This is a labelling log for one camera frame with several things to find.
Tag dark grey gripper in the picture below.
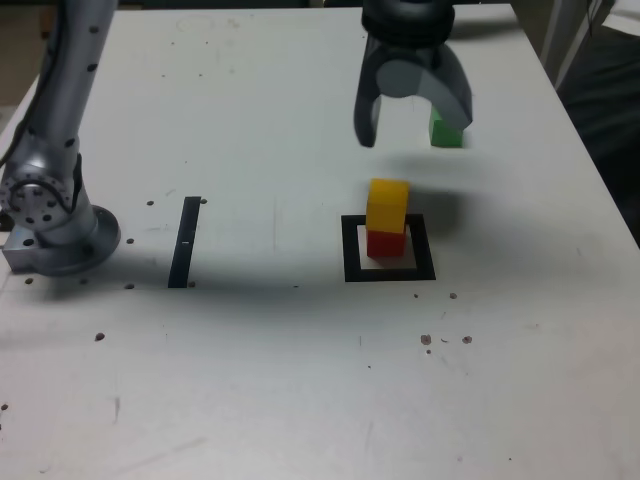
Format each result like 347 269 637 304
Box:
352 38 475 149

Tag black tape strip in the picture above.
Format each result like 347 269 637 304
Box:
167 195 202 290

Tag yellow cube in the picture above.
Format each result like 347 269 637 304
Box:
365 178 411 235

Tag white metal frame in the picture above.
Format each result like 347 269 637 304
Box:
537 0 616 91

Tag green cube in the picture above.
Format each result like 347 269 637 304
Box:
428 102 466 148

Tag red cube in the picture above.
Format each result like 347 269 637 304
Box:
366 228 406 259

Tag black tape square outline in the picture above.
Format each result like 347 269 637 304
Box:
340 213 437 283

